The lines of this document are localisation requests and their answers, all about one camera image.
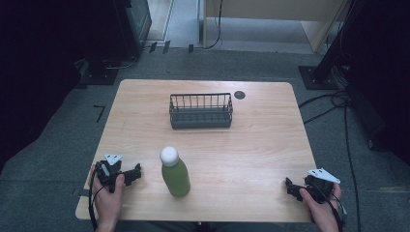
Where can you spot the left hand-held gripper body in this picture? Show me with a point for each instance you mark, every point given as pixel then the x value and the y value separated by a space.
pixel 108 172

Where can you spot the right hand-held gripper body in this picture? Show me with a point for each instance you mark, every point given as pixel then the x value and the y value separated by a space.
pixel 320 185

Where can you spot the green bottle with white cap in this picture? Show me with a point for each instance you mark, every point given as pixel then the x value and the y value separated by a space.
pixel 175 175

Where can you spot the person's right hand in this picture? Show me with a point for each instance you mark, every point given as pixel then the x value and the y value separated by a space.
pixel 319 211

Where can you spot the person's left hand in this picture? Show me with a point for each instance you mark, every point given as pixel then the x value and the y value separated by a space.
pixel 108 201

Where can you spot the dark round table grommet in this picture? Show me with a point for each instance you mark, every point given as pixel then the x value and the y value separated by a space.
pixel 239 94

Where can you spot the black metal stand with base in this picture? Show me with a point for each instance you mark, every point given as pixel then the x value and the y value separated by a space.
pixel 322 75

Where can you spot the dark curtain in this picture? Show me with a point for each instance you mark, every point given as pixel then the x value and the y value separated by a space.
pixel 383 64
pixel 35 71

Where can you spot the black equipment cabinet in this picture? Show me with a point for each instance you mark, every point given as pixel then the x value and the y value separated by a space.
pixel 133 25

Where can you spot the light wooden cabinet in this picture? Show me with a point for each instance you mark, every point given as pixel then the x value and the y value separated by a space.
pixel 277 13

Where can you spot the black stand base plate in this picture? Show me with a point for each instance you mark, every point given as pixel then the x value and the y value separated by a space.
pixel 100 75

